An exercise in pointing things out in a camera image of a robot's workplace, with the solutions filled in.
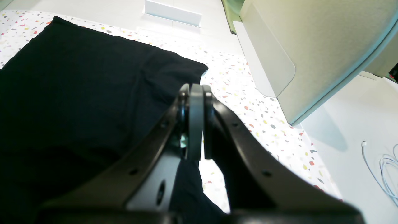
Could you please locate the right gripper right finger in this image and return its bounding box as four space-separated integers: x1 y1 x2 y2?
203 85 364 224

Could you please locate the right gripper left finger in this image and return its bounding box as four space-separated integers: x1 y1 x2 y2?
36 84 204 224

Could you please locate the black t-shirt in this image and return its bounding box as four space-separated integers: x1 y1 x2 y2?
0 16 227 224

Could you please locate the terrazzo pattern tablecloth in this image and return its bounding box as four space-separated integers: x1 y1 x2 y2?
1 10 342 213

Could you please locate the white charging cable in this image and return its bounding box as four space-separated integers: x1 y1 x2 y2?
361 141 398 207

